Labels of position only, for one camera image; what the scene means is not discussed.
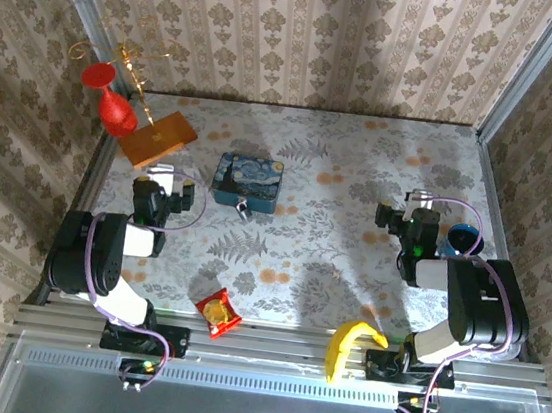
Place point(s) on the silver padlock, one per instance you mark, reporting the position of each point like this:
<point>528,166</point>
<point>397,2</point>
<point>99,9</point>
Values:
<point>244,208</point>

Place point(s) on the starry night tin box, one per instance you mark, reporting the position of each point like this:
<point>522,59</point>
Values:
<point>246,178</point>

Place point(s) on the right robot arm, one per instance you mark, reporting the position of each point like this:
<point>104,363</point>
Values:
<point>486,303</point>

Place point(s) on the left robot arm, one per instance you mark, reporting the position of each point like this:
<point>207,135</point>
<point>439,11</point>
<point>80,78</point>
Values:
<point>84,253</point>

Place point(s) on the blue cup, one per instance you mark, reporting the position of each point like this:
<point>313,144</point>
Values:
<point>463,237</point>

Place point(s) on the orange wooden base block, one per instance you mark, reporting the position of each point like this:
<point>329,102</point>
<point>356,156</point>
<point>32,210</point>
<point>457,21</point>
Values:
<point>163,140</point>

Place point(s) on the red wine glass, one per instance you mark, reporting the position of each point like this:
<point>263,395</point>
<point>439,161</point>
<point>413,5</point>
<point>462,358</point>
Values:
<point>116,114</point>

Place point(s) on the floral tablecloth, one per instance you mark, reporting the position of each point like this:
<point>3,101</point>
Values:
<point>301,250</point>

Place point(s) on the red snack packet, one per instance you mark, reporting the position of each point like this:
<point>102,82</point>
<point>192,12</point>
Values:
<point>216,312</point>

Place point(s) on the yellow banana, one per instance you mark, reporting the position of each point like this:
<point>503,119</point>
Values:
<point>339,345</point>

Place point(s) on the small circuit board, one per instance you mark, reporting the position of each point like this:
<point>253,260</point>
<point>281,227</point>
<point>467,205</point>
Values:
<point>135,365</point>
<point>408,399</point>

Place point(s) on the slotted metal strip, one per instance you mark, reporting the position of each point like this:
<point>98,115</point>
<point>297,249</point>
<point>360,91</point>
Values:
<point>259,382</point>

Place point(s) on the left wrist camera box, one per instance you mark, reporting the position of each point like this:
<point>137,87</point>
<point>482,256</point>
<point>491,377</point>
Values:
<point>161,177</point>

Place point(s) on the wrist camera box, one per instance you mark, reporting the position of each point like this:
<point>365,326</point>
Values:
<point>419,200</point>
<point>161,177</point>

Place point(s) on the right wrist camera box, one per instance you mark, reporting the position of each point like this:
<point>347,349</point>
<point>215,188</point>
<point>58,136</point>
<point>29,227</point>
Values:
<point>419,200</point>

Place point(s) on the aluminium side rail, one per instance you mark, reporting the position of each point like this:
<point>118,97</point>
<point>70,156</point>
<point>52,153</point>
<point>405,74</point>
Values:
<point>85,178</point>
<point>496,193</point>

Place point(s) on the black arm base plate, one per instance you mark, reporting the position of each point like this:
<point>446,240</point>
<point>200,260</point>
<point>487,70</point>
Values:
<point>179,341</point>
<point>377,367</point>

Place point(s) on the aluminium front rail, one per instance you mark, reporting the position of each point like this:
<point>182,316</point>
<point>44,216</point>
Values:
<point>278,353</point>

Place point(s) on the aluminium corner post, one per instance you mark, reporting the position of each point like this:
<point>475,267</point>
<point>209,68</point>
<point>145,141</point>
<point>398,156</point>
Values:
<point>530,66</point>
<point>89,2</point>

